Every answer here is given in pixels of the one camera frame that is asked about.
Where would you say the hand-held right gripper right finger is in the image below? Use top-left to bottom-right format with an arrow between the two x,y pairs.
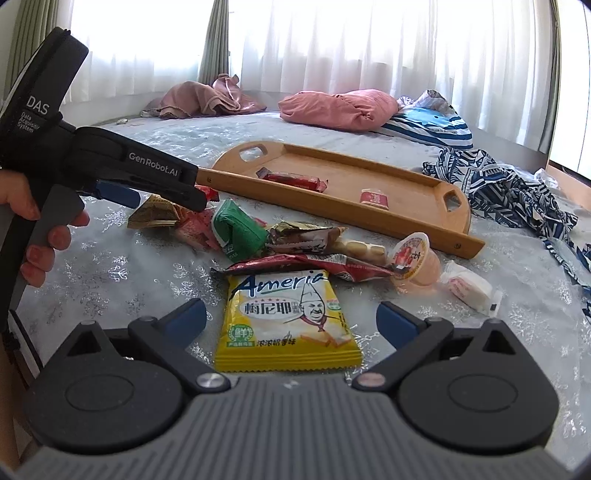
351,301 -> 532,393

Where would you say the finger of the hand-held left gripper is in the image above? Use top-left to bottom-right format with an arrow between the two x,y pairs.
81,180 -> 142,209
129,175 -> 207,213

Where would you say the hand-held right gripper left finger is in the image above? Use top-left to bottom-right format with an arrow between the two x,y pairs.
58,298 -> 232,395

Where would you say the clear pastry packet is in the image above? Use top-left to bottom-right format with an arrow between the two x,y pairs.
173,207 -> 222,252

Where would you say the gold peanut packet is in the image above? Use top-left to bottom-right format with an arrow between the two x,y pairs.
127,194 -> 182,230

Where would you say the green snack packet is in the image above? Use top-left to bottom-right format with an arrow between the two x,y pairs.
211,198 -> 269,260

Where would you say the orange jelly cup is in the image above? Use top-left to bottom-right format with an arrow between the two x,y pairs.
390,232 -> 443,288

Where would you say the clear cookie packet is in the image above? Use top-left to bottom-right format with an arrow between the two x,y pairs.
330,236 -> 387,267

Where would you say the white marshmallow packet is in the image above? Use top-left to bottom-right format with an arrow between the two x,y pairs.
438,260 -> 504,318

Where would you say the yellow snack packet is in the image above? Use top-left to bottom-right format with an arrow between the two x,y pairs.
213,269 -> 363,372

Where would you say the long dark red snack bar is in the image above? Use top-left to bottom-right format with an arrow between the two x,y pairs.
211,255 -> 395,283

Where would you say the red biscuit bar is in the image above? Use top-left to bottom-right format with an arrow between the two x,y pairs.
255,167 -> 329,193

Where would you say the gold brown chocolate wrapper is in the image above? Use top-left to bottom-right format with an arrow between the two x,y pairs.
264,220 -> 348,256

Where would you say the wooden tray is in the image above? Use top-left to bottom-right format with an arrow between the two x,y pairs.
196,141 -> 485,258

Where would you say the person's left hand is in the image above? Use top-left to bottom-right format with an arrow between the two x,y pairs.
0,168 -> 91,288

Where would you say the grey-green curtain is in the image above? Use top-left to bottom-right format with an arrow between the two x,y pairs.
198,0 -> 232,86
4,0 -> 70,97

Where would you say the grey snowflake bed sheet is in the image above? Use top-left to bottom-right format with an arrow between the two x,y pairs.
0,111 -> 591,462

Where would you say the brown-pink crumpled cloth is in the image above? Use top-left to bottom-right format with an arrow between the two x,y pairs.
141,73 -> 267,120

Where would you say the small red square packet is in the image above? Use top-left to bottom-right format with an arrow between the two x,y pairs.
359,188 -> 392,209

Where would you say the blue white patterned garment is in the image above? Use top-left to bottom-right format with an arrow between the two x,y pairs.
422,148 -> 591,319

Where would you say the pink pillow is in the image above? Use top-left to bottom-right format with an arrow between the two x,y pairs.
278,89 -> 400,132

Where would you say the blue white striped pillow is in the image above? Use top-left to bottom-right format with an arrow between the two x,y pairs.
374,90 -> 475,151

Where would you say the white crumpled cloth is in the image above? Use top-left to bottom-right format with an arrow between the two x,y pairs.
533,168 -> 578,195

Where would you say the white sheer curtain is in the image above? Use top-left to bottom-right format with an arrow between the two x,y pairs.
69,0 -> 561,148

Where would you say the wooden bed frame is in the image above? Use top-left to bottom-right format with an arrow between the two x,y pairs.
546,159 -> 591,184

